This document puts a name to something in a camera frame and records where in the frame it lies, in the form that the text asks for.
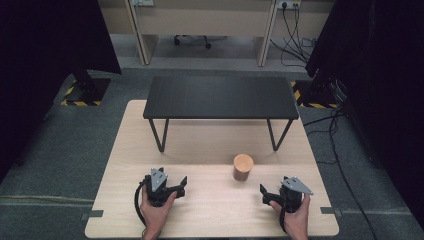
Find person's right hand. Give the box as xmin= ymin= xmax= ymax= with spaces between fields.
xmin=269 ymin=194 xmax=312 ymax=236

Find grey tape piece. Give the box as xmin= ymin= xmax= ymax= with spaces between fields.
xmin=319 ymin=206 xmax=343 ymax=217
xmin=81 ymin=209 xmax=105 ymax=221

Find black curtain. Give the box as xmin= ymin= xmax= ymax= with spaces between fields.
xmin=0 ymin=0 xmax=123 ymax=183
xmin=304 ymin=0 xmax=424 ymax=231

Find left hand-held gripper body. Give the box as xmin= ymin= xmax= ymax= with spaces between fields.
xmin=144 ymin=167 xmax=178 ymax=208

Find black office chair base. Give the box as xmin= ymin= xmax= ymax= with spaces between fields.
xmin=172 ymin=34 xmax=213 ymax=51

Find black stand with hazard-striped base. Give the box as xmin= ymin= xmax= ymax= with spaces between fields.
xmin=290 ymin=68 xmax=340 ymax=110
xmin=60 ymin=68 xmax=112 ymax=107

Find black floor cable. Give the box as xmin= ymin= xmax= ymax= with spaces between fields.
xmin=302 ymin=109 xmax=380 ymax=240

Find beige desk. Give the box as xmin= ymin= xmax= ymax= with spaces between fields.
xmin=96 ymin=0 xmax=336 ymax=68

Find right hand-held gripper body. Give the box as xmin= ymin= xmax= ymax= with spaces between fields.
xmin=279 ymin=176 xmax=314 ymax=214

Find wooden cylinder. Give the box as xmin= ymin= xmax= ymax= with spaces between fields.
xmin=232 ymin=153 xmax=255 ymax=182

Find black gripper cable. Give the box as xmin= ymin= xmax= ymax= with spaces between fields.
xmin=134 ymin=179 xmax=148 ymax=228
xmin=279 ymin=207 xmax=288 ymax=234

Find black metal riser shelf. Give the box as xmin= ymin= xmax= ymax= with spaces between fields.
xmin=143 ymin=75 xmax=300 ymax=153

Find person's left hand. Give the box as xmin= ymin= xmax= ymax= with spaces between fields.
xmin=139 ymin=187 xmax=178 ymax=233

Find black power cables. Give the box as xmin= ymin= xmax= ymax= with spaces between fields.
xmin=269 ymin=2 xmax=318 ymax=69

